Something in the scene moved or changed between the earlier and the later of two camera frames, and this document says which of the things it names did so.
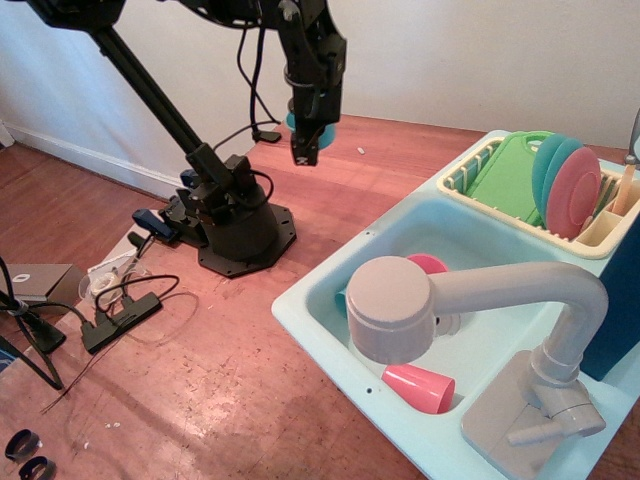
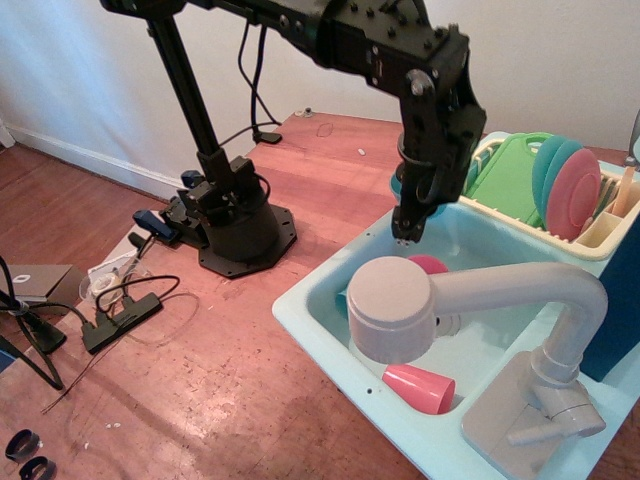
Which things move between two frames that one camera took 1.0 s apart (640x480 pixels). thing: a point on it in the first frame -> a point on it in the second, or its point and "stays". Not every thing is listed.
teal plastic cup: (327, 135) -> (396, 185)
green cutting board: (506, 182) stays
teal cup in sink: (340, 299) stays
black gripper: (316, 56) -> (443, 120)
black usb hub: (106, 328) stays
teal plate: (547, 152) stays
